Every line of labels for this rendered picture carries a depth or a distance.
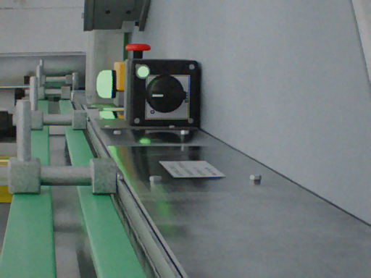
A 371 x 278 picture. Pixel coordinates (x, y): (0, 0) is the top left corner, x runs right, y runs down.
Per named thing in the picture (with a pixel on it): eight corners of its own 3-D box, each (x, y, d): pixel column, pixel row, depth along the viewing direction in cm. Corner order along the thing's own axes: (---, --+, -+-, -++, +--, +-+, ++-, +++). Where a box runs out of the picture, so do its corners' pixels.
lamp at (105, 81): (114, 97, 127) (95, 97, 126) (114, 69, 126) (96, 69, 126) (116, 99, 122) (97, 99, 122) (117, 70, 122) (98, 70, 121)
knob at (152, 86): (182, 112, 94) (188, 115, 91) (145, 112, 93) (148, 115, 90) (183, 74, 94) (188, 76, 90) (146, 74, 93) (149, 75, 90)
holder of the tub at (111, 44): (122, 124, 189) (90, 124, 187) (125, 11, 186) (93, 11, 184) (130, 132, 172) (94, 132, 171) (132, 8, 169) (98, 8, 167)
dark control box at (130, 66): (188, 120, 103) (123, 120, 101) (189, 59, 102) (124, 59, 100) (201, 127, 95) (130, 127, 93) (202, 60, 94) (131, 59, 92)
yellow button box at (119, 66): (158, 103, 130) (113, 103, 128) (159, 58, 129) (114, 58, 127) (164, 107, 123) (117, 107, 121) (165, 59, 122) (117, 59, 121)
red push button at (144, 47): (124, 64, 126) (124, 43, 126) (148, 64, 127) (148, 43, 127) (126, 64, 122) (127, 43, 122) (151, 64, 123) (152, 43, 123)
